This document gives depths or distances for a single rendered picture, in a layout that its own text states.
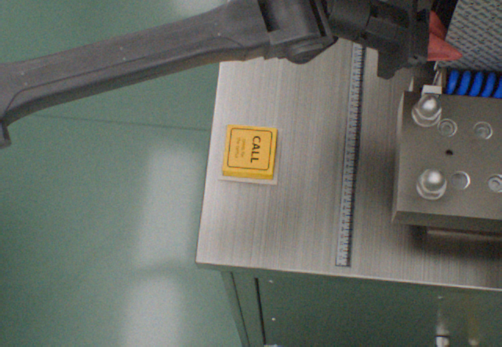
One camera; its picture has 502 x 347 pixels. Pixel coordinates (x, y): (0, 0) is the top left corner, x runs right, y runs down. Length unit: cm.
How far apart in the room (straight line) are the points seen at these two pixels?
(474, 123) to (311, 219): 26
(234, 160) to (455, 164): 30
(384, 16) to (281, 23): 14
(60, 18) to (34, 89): 147
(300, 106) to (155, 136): 100
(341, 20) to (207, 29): 16
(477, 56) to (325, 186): 27
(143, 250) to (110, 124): 33
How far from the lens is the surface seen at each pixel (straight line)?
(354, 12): 113
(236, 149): 133
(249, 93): 138
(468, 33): 118
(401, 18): 116
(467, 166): 123
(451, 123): 125
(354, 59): 141
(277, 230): 132
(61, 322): 226
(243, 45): 106
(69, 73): 104
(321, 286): 140
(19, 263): 231
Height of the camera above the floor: 217
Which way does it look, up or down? 71 degrees down
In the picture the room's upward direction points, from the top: 6 degrees counter-clockwise
